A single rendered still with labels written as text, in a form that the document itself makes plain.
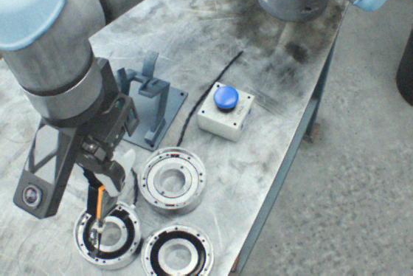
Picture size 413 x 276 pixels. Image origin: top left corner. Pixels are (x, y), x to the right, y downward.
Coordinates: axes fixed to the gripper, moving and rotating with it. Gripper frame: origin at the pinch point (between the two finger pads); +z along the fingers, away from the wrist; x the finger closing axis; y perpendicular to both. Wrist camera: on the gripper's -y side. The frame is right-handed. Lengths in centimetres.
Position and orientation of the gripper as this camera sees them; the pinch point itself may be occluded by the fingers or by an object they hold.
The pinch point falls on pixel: (102, 189)
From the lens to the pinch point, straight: 63.2
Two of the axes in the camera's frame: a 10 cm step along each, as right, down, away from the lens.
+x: -9.1, -3.4, 2.5
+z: 0.4, 5.2, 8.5
